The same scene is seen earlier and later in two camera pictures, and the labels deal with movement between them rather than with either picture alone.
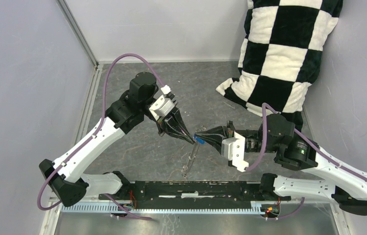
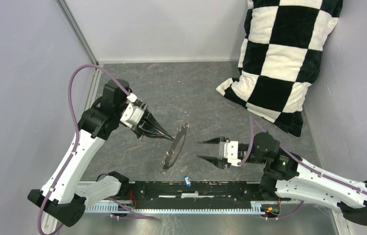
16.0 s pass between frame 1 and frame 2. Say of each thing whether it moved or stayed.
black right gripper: moved
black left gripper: moved
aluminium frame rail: stayed
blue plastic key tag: moved
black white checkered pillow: stayed
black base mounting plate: stayed
